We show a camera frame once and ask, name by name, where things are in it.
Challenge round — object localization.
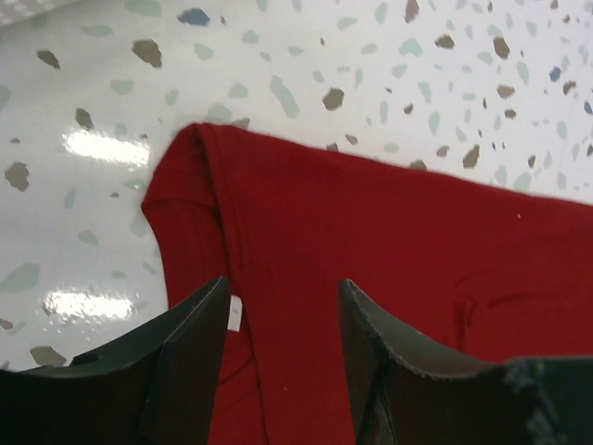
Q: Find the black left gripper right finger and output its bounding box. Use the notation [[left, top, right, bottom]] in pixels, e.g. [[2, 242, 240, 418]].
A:
[[338, 279, 592, 444]]

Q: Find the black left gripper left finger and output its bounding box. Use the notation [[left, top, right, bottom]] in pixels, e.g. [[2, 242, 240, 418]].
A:
[[1, 277, 231, 445]]

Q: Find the red t shirt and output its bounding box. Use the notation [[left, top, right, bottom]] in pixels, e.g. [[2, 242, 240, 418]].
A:
[[142, 123, 592, 444]]

